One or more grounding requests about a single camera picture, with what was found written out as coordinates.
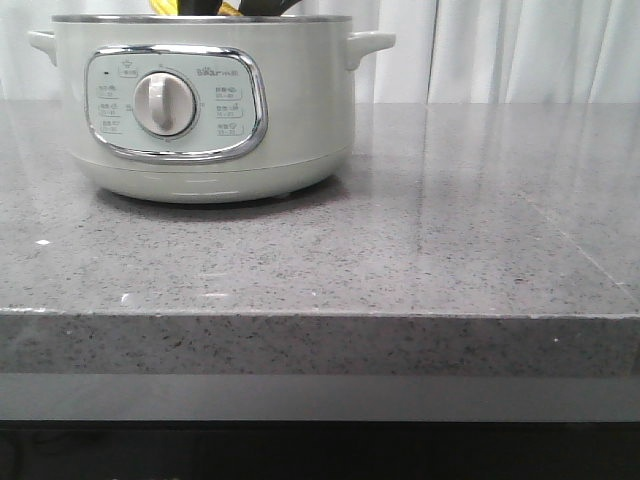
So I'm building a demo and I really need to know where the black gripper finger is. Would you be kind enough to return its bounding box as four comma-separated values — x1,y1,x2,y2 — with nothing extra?
238,0,301,16
176,0,223,16

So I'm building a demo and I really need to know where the yellow corn cob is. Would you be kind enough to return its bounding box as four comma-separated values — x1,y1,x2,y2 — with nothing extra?
148,0,242,16

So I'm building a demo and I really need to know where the pale green electric pot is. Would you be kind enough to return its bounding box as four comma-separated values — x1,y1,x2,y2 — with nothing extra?
28,14,396,204

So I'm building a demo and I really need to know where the white curtain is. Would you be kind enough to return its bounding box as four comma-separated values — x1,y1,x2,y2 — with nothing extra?
0,0,640,105

